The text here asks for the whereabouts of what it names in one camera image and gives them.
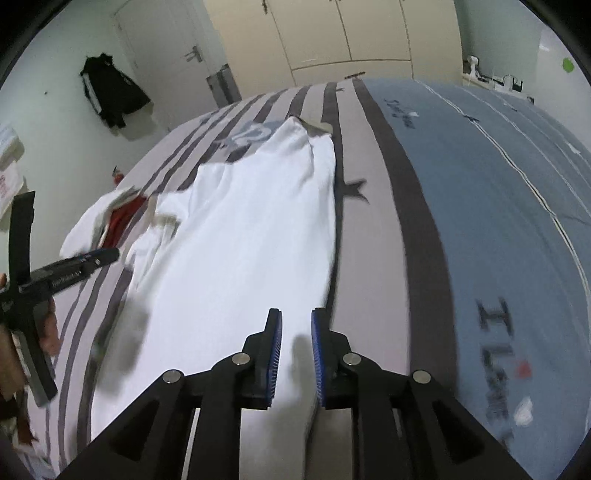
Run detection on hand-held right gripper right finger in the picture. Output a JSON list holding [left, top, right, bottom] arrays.
[[311, 307, 532, 480]]

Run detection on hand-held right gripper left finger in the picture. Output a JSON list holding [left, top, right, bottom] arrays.
[[55, 308, 283, 480]]

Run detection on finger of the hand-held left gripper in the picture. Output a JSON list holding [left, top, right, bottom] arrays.
[[76, 247, 121, 274]]

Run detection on white shirt with beige trim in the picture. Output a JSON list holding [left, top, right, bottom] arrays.
[[88, 117, 340, 444]]

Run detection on person's left forearm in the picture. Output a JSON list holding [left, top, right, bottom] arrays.
[[0, 394, 40, 462]]

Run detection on person's left hand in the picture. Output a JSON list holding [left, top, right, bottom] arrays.
[[0, 299, 62, 398]]

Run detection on folded white garment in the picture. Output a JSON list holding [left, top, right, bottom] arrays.
[[60, 187, 139, 259]]

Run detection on folded red garment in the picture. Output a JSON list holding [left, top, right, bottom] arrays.
[[99, 196, 148, 250]]

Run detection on white shopping bag red print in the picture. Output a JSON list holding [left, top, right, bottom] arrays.
[[0, 161, 25, 217]]

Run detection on small white plastic bag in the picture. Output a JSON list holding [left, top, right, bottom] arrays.
[[0, 122, 24, 162]]

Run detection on bed with striped star sheet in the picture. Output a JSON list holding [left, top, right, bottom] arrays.
[[28, 76, 591, 480]]

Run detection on black jacket with white stripes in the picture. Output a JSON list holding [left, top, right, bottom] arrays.
[[79, 53, 152, 130]]

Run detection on dark grey ribbed suitcase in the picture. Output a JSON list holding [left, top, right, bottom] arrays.
[[205, 65, 243, 109]]

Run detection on white room door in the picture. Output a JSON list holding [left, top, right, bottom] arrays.
[[112, 0, 220, 110]]

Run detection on white nightstand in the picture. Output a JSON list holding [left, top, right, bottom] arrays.
[[462, 70, 497, 89]]

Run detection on cream four-door wardrobe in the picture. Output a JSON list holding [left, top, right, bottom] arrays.
[[203, 0, 465, 100]]

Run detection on black and white gadget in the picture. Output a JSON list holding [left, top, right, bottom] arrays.
[[492, 74, 525, 93]]

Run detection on white headboard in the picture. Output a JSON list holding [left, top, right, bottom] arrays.
[[538, 33, 591, 109]]

